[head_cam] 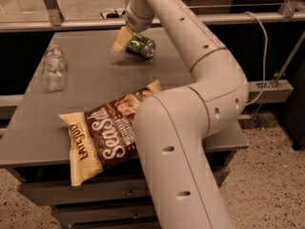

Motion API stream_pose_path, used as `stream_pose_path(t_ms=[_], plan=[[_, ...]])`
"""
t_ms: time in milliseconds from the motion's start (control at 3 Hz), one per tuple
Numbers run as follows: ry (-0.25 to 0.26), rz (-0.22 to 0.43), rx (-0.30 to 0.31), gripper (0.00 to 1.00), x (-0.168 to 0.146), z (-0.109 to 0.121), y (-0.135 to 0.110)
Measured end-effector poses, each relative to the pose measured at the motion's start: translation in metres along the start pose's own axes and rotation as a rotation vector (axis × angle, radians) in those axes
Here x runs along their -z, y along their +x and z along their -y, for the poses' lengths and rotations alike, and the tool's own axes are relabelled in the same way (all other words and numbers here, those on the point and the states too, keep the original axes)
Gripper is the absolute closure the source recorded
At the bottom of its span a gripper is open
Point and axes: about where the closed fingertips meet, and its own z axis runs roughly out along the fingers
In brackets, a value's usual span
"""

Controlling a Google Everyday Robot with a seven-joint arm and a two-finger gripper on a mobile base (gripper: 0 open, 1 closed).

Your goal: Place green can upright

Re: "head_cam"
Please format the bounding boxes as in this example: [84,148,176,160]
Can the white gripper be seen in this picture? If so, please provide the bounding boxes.
[112,4,155,54]

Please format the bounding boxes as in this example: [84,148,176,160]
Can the green soda can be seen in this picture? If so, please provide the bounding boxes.
[127,32,155,59]

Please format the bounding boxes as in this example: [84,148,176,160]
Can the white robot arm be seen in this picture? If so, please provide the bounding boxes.
[112,0,249,229]

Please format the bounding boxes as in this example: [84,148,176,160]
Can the clear plastic water bottle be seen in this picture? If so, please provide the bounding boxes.
[42,45,67,92]

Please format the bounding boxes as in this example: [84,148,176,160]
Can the sea salt chips bag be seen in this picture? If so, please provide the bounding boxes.
[59,80,162,186]

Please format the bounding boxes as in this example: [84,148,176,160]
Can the grey drawer cabinet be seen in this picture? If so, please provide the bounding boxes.
[0,26,250,229]

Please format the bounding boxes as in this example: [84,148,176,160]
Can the metal railing frame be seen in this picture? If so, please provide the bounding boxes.
[0,0,304,32]

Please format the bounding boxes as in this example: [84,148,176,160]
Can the white cable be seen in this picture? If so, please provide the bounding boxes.
[244,11,269,107]

